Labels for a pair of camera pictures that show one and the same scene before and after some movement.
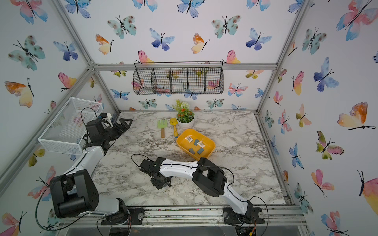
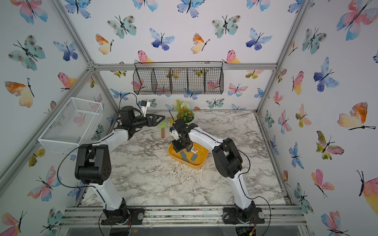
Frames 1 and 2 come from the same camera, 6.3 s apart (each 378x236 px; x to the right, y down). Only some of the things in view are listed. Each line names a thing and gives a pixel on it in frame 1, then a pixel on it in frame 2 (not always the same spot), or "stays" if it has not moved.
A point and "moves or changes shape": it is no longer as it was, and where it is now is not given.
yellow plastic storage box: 195,144 moves or changes shape
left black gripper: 122,125 → 149,122
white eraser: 171,191 stays
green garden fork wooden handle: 160,125 stays
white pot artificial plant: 185,116 stays
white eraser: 201,144 moves or changes shape
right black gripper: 157,186 → 176,147
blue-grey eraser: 200,151 → 194,157
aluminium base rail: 276,215 stays
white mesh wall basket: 67,131 stays
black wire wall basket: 178,77 stays
